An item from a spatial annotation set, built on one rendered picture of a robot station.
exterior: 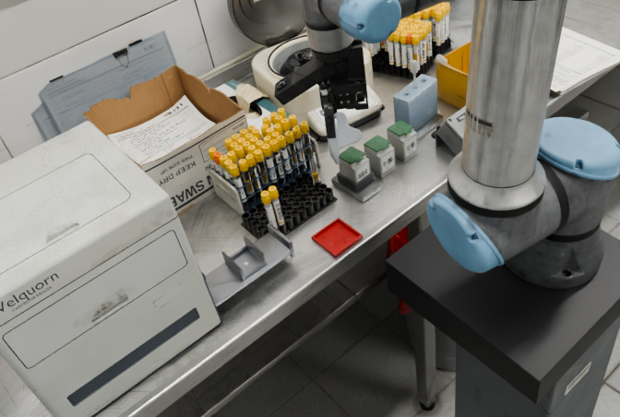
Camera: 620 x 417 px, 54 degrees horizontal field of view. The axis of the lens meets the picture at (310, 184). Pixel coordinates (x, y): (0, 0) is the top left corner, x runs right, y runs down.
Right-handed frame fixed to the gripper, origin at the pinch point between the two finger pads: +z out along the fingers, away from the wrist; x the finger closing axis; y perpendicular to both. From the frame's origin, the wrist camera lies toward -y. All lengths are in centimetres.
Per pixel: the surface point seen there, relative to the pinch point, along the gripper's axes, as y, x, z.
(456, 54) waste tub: 27.8, 31.7, 3.5
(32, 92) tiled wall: -63, 17, -8
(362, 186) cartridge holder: 4.3, -2.2, 10.3
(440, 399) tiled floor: 19, 2, 100
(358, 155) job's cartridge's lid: 4.3, 0.2, 4.3
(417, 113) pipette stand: 17.2, 15.4, 6.7
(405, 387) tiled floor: 10, 7, 100
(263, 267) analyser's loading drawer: -13.4, -22.4, 8.4
